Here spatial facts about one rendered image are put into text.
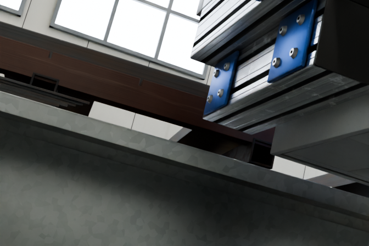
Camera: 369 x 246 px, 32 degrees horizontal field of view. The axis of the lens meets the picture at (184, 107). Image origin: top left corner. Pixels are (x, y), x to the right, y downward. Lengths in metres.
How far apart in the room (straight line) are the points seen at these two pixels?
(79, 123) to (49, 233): 0.23
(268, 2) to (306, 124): 0.19
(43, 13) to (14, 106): 9.13
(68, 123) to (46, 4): 9.20
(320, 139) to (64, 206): 0.51
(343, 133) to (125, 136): 0.38
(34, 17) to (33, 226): 9.01
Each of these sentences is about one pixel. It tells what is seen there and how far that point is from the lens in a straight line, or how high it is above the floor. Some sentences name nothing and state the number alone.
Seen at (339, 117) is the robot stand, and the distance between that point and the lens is 0.83.
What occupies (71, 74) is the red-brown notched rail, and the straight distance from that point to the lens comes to 1.26.
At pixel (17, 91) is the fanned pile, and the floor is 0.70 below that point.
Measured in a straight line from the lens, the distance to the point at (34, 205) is 1.18.
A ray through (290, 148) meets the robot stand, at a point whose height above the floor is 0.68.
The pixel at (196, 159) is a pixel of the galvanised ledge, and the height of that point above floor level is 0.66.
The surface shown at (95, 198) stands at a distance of 1.18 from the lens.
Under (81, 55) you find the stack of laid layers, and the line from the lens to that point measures 1.32.
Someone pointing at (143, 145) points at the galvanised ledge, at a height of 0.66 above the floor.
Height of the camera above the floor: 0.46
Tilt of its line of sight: 15 degrees up
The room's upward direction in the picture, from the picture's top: 14 degrees clockwise
